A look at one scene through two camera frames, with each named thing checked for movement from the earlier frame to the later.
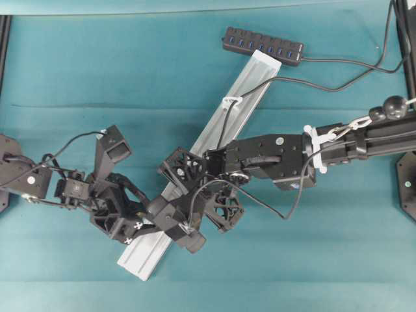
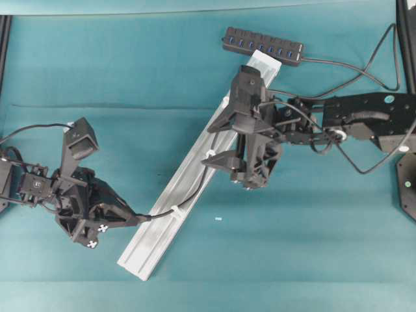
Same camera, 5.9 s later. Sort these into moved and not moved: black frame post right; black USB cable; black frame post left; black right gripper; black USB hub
Moved: black USB cable; black right gripper
Not moved: black frame post left; black USB hub; black frame post right
